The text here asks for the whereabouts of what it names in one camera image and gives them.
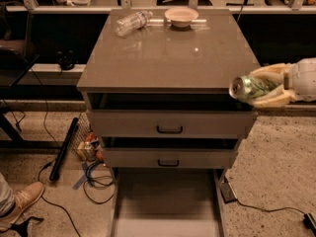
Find small black device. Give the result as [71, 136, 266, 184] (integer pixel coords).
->
[56, 50, 77, 71]

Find grey top drawer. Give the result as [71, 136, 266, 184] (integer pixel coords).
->
[87, 110, 257, 139]

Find grey open bottom drawer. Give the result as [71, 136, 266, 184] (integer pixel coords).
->
[109, 169, 228, 237]

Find grey drawer cabinet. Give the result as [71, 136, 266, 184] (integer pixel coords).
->
[76, 7, 274, 170]

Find black power adapter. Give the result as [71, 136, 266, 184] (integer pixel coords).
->
[220, 183, 237, 203]

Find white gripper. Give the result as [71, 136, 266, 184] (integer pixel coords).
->
[249, 57, 316, 109]

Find black floor cable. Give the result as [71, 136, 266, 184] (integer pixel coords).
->
[37, 160, 83, 237]

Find white bowl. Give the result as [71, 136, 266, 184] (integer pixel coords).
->
[165, 7, 198, 28]

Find clear plastic water bottle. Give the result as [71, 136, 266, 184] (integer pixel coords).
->
[116, 10, 153, 37]

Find tan shoe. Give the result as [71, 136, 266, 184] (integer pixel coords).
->
[0, 182, 44, 232]

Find bottles and items pile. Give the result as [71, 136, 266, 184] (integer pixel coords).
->
[76, 132, 103, 162]

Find black plug at right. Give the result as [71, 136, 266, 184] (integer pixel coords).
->
[303, 213, 316, 236]

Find grey trouser leg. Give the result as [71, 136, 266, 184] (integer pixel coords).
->
[0, 173, 15, 216]

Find black tube on floor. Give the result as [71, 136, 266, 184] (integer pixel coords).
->
[48, 118, 79, 182]

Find grey middle drawer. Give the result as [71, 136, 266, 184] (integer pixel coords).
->
[102, 148, 237, 169]

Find green soda can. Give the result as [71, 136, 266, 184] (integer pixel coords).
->
[229, 76, 278, 103]

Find blue and black cable coil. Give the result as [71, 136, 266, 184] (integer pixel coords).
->
[72, 161, 116, 205]

